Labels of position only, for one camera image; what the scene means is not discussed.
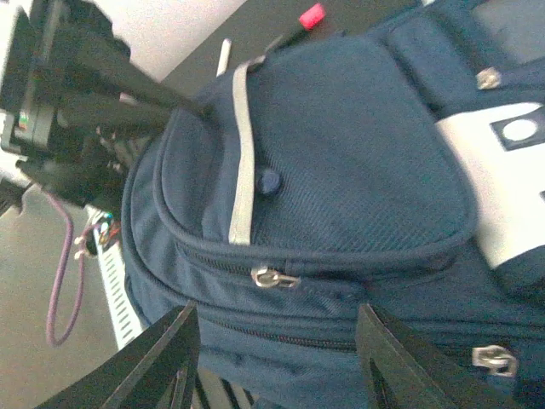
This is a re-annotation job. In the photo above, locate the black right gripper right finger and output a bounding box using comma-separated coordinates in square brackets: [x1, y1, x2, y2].
[356, 304, 511, 408]

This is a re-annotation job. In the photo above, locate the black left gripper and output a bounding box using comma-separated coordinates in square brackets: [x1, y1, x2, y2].
[1, 1, 209, 209]

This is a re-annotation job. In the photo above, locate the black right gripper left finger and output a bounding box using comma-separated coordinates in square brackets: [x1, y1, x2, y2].
[39, 302, 200, 408]

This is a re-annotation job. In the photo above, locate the navy blue student backpack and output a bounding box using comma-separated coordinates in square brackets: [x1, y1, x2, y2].
[122, 1, 544, 408]

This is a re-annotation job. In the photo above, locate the red capped marker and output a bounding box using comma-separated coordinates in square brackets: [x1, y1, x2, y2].
[265, 3, 326, 53]

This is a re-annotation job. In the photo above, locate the white slotted cable duct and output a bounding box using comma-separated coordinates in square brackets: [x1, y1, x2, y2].
[98, 242, 142, 350]

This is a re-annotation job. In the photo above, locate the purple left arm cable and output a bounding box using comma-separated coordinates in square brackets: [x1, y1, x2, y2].
[44, 191, 103, 349]

